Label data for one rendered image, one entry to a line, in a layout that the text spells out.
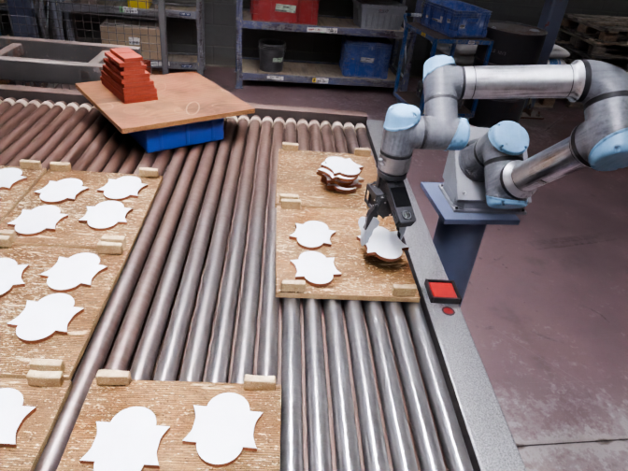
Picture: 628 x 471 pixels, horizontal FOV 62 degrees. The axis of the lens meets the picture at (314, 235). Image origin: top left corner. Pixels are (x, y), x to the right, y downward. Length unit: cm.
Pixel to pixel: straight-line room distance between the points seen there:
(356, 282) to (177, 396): 52
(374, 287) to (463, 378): 31
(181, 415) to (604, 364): 225
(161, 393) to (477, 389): 62
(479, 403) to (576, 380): 162
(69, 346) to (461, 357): 81
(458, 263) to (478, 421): 97
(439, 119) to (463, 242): 78
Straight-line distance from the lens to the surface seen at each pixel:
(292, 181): 173
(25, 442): 103
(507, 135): 169
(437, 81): 128
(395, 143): 121
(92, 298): 127
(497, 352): 268
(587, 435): 252
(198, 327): 118
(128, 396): 105
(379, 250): 133
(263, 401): 102
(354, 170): 166
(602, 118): 136
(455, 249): 195
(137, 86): 205
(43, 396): 109
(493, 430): 111
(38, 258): 143
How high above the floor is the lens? 172
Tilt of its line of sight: 33 degrees down
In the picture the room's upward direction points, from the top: 6 degrees clockwise
